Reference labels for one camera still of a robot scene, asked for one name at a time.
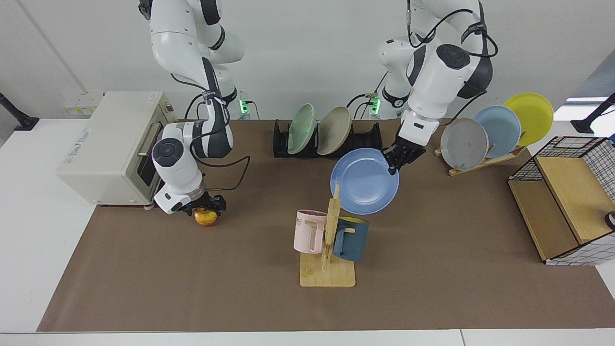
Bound black dish rack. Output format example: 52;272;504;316
273;120;383;159

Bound white power outlet box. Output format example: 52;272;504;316
62;92;105;117

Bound brown table cloth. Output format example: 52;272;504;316
37;119;615;332

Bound black clamp stand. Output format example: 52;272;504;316
0;92;40;131
571;92;615;134

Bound dark teal mug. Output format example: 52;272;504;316
332;216;369;262

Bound wooden plate rack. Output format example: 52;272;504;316
434;144;528;177

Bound pale toaster oven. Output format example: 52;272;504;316
57;91;179;208

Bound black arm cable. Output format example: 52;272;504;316
171;72;251;193
407;0;499;125

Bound yellow plate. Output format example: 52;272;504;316
503;92;554;147

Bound wire basket with wooden floor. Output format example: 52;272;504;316
508;136;615;266

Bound pink mug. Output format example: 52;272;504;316
294;210;328;254

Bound pale green plate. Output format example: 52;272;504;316
287;103;317;155

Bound light blue plate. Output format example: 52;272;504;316
473;105;522;159

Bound red yellow apple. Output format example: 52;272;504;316
194;208;219;227

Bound beige plate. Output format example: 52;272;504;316
317;106;352;156

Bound wooden cup stand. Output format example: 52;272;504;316
300;185;357;288

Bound grey plate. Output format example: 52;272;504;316
440;118;489;171

